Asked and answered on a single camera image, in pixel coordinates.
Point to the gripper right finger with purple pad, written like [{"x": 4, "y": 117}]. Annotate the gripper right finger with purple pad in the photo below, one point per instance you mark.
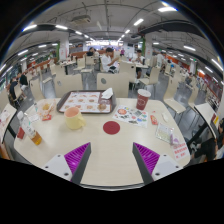
[{"x": 153, "y": 166}]

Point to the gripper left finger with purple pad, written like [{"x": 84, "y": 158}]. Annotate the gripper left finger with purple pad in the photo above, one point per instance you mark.
[{"x": 70, "y": 166}]

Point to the red white table sign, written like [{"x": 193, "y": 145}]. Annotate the red white table sign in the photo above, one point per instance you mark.
[{"x": 180, "y": 151}]

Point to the yellow ceramic mug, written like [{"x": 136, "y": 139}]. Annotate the yellow ceramic mug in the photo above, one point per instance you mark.
[{"x": 73, "y": 118}]

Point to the red ketchup packet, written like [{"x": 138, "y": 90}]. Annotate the red ketchup packet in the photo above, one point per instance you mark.
[{"x": 153, "y": 120}]

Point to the colourful sticker sheet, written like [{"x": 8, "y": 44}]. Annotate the colourful sticker sheet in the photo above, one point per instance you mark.
[{"x": 131, "y": 116}]

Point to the red round coaster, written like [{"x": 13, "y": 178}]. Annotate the red round coaster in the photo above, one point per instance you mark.
[{"x": 111, "y": 127}]

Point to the seated person black clothes right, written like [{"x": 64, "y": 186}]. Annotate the seated person black clothes right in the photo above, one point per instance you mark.
[{"x": 210, "y": 147}]

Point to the plastic bottle amber drink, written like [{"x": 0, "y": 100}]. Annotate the plastic bottle amber drink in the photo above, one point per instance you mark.
[{"x": 28, "y": 128}]

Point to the clear plastic snack bag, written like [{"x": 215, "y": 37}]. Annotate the clear plastic snack bag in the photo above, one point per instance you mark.
[{"x": 45, "y": 108}]

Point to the brown food tray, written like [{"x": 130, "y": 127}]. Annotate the brown food tray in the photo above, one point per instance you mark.
[{"x": 88, "y": 102}]

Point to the beige chair right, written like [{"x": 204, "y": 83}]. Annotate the beige chair right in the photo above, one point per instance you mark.
[{"x": 169, "y": 100}]

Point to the beige chair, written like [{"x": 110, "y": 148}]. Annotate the beige chair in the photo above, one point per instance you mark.
[
  {"x": 169, "y": 100},
  {"x": 67, "y": 83},
  {"x": 118, "y": 82}
]

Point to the red paper cup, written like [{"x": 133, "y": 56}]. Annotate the red paper cup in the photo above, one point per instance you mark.
[{"x": 142, "y": 98}]

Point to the crumpled white napkin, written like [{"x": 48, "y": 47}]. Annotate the crumpled white napkin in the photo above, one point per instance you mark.
[{"x": 107, "y": 93}]

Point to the beige chair front left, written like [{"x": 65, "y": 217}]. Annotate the beige chair front left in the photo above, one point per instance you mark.
[{"x": 67, "y": 83}]

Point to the beige chair front centre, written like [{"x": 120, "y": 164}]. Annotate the beige chair front centre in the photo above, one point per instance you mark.
[{"x": 118, "y": 82}]

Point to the person in black left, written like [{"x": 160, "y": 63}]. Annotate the person in black left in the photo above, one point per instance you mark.
[{"x": 15, "y": 90}]

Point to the man in white shirt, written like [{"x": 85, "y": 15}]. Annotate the man in white shirt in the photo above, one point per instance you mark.
[{"x": 107, "y": 62}]

